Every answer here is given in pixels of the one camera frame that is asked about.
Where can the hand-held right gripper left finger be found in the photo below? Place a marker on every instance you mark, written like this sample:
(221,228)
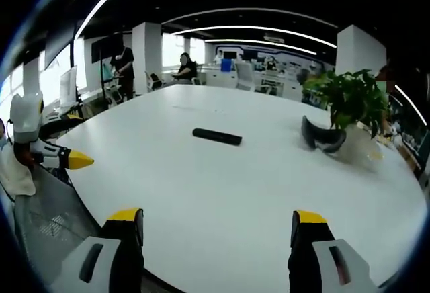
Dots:
(111,256)

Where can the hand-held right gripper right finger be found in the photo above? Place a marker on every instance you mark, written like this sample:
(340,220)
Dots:
(319,256)

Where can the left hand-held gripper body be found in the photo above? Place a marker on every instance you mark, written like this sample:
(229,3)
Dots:
(26,118)

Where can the black remote control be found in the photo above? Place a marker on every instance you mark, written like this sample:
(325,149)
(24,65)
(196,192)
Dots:
(217,136)

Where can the white computer monitor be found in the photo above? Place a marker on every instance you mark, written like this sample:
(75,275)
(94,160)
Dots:
(68,86)

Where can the grey mesh chair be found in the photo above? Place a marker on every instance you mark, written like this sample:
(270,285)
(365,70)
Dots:
(47,219)

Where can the black display stand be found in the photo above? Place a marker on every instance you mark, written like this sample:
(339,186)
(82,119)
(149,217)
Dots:
(100,57)

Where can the black headset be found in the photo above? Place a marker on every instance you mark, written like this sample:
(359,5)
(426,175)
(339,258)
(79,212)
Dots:
(322,136)

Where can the green potted plant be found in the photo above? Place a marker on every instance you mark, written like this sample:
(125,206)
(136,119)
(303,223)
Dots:
(352,105)

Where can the blue box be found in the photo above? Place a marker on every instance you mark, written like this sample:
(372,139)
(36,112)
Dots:
(226,64)

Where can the white office chair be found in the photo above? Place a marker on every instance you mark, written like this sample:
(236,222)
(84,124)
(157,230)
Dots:
(245,77)

